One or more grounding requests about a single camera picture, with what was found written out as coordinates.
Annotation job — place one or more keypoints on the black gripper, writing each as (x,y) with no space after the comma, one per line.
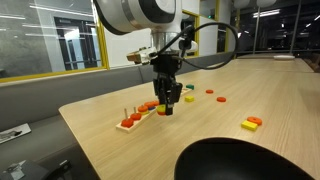
(166,68)

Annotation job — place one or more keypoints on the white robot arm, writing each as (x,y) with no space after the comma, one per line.
(140,13)

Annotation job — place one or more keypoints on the wooden shape sorter board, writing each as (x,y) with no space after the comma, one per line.
(186,90)

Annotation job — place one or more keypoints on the yellow cube block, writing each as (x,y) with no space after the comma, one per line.
(189,98)

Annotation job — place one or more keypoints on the green block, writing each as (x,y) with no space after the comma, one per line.
(190,86)

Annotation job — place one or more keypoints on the small orange disc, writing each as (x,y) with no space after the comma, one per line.
(221,99)
(209,91)

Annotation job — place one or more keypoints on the grey bench backrest cushion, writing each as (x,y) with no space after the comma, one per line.
(206,61)
(66,93)

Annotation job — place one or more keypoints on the wooden peg board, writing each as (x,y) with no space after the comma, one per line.
(130,128)

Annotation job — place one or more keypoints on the yellow rectangular block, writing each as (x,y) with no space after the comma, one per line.
(249,125)

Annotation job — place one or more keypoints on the black bowl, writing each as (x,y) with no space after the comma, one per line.
(233,163)

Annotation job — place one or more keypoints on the grey pillar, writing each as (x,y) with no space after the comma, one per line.
(256,30)

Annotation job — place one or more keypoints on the grey bench seat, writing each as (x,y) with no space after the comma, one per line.
(43,146)

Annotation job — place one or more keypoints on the white paper leaflet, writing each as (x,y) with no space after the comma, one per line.
(13,132)

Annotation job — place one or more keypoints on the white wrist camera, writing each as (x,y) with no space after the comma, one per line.
(140,56)

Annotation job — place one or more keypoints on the narrow yellow window frame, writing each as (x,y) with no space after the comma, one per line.
(197,30)

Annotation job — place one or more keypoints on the large yellow window frame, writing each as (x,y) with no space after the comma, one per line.
(104,56)

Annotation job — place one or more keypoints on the small yellow window frame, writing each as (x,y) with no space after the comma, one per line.
(227,40)

